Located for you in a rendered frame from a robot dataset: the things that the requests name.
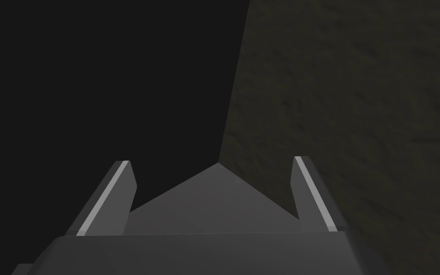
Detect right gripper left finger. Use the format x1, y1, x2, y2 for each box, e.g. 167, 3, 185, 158
64, 160, 138, 237

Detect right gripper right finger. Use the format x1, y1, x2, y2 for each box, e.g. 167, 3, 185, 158
290, 156, 348, 233

